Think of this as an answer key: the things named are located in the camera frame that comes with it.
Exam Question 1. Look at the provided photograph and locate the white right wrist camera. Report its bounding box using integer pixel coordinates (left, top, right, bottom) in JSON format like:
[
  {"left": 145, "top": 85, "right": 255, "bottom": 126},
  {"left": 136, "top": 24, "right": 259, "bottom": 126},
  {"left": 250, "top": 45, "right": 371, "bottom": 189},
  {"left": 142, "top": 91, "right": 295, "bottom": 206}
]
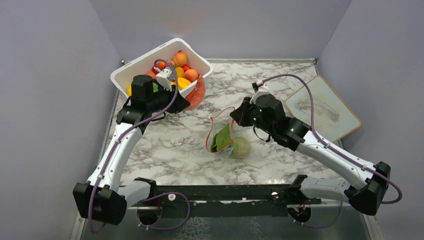
[{"left": 250, "top": 80, "right": 270, "bottom": 104}]

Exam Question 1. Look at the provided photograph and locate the watermelon slice toy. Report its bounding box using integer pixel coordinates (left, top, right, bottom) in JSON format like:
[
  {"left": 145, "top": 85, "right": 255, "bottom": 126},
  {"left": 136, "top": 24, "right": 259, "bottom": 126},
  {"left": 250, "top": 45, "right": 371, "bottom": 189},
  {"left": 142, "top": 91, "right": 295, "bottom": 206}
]
[{"left": 185, "top": 75, "right": 206, "bottom": 111}]

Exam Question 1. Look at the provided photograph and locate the white plastic bin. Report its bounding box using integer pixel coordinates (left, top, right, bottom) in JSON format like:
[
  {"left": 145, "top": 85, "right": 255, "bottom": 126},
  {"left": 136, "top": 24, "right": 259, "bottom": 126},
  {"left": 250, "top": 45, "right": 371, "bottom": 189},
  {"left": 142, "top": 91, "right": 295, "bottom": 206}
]
[{"left": 110, "top": 38, "right": 213, "bottom": 98}]

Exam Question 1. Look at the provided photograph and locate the wood framed white board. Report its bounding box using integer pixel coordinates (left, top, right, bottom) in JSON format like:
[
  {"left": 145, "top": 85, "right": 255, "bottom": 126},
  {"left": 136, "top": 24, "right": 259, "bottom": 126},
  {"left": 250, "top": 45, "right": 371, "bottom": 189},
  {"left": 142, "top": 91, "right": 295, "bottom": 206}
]
[{"left": 284, "top": 75, "right": 362, "bottom": 143}]

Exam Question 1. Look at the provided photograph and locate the yellow bell pepper toy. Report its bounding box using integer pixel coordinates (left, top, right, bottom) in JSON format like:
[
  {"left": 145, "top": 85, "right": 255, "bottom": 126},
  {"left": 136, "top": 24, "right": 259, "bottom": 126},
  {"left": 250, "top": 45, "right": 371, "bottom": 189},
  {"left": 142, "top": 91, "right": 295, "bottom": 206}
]
[{"left": 171, "top": 77, "right": 191, "bottom": 90}]

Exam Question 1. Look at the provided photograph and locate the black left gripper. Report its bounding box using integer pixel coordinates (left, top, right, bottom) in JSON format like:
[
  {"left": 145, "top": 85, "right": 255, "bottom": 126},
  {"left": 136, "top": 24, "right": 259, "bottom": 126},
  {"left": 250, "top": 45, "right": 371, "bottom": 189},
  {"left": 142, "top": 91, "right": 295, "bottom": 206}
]
[{"left": 147, "top": 82, "right": 190, "bottom": 114}]

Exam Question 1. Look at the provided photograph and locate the peach toy at back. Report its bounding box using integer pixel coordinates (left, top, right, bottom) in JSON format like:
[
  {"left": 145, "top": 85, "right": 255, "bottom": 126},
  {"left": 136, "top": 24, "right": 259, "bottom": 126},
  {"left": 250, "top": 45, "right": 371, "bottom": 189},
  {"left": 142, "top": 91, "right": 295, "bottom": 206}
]
[{"left": 173, "top": 51, "right": 188, "bottom": 67}]

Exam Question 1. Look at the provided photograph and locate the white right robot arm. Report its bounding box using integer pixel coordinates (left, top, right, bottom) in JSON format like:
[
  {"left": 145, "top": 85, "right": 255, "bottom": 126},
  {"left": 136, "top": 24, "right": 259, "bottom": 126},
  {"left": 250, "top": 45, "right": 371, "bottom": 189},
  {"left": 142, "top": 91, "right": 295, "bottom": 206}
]
[{"left": 230, "top": 94, "right": 391, "bottom": 216}]

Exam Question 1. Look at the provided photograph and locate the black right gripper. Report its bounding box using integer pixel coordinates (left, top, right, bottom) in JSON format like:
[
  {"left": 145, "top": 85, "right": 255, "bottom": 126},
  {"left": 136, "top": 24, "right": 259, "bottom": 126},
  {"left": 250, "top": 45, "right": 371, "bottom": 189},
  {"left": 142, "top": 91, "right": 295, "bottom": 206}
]
[{"left": 231, "top": 96, "right": 275, "bottom": 136}]

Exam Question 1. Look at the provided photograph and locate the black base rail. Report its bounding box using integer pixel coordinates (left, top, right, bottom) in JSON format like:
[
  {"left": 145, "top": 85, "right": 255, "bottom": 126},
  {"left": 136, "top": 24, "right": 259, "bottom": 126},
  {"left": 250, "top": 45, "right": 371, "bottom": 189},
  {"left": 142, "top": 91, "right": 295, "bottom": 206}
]
[{"left": 135, "top": 184, "right": 322, "bottom": 218}]

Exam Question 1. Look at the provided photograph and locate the clear zip bag orange zipper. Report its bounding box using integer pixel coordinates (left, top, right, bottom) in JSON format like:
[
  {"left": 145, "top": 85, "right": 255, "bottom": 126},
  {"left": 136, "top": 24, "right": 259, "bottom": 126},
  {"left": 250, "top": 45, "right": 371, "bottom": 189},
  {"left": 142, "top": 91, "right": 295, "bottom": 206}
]
[{"left": 205, "top": 106, "right": 252, "bottom": 159}]

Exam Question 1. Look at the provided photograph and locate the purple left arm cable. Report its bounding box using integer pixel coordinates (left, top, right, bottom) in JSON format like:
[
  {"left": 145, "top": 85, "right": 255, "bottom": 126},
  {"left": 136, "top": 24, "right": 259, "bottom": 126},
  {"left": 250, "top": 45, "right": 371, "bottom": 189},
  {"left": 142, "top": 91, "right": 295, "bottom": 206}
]
[{"left": 87, "top": 58, "right": 180, "bottom": 235}]

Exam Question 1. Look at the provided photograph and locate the yellow banana toy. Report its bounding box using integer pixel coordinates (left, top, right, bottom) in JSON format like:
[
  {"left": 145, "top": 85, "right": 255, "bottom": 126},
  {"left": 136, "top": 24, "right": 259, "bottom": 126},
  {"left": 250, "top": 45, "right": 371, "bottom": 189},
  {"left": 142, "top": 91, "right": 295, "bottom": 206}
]
[{"left": 126, "top": 86, "right": 132, "bottom": 97}]

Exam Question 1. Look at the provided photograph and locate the peach toy right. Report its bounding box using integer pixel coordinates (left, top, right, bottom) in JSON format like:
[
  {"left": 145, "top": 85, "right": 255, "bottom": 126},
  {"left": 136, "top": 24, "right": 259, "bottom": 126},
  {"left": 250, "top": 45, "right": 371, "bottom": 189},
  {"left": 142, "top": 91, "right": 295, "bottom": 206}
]
[{"left": 183, "top": 69, "right": 199, "bottom": 83}]

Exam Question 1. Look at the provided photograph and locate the green cabbage toy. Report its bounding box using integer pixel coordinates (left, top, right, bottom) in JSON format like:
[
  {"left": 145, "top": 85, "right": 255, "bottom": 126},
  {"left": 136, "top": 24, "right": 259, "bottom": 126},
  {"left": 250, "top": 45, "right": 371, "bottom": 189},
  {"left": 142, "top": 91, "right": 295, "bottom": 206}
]
[{"left": 230, "top": 136, "right": 251, "bottom": 159}]

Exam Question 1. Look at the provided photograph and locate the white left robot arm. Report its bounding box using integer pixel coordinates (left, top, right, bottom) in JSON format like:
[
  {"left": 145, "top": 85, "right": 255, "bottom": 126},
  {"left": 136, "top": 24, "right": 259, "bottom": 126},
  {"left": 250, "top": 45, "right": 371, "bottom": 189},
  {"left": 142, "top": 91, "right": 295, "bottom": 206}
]
[{"left": 72, "top": 74, "right": 190, "bottom": 225}]

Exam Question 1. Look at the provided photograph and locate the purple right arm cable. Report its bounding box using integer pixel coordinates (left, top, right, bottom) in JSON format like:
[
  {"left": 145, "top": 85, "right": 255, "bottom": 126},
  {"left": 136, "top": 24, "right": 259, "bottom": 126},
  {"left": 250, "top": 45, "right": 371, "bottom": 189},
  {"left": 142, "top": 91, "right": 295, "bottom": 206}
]
[{"left": 256, "top": 73, "right": 403, "bottom": 205}]

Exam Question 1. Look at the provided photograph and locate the green leafy vegetable toy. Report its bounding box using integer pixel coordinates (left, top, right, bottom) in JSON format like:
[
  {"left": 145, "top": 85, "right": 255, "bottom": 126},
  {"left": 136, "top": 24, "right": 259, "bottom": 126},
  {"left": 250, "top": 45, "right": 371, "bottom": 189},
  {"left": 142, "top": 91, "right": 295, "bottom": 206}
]
[{"left": 210, "top": 123, "right": 234, "bottom": 153}]

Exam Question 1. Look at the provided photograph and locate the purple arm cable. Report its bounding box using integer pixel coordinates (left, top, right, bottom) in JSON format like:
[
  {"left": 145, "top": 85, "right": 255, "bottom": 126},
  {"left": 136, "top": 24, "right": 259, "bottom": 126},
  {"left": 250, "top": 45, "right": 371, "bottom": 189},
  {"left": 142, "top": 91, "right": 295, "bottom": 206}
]
[
  {"left": 256, "top": 73, "right": 403, "bottom": 205},
  {"left": 87, "top": 58, "right": 180, "bottom": 235}
]

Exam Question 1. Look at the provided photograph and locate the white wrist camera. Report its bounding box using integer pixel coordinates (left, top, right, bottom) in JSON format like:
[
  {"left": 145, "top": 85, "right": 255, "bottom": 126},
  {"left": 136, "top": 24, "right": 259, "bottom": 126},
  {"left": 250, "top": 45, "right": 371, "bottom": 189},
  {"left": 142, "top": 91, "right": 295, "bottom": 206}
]
[
  {"left": 156, "top": 67, "right": 175, "bottom": 92},
  {"left": 250, "top": 80, "right": 270, "bottom": 104}
]

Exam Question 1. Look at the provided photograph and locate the small yellow mango toy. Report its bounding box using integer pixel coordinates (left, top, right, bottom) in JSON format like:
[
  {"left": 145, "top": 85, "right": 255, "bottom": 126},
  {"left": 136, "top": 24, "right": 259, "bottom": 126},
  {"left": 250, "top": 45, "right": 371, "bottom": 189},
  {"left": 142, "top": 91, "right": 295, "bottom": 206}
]
[{"left": 174, "top": 66, "right": 185, "bottom": 78}]

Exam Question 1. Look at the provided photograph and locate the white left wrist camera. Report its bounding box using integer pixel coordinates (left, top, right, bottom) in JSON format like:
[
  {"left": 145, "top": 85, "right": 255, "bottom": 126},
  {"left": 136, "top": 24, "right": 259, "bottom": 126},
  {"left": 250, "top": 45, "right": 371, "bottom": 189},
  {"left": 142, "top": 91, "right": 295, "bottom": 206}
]
[{"left": 156, "top": 67, "right": 175, "bottom": 92}]

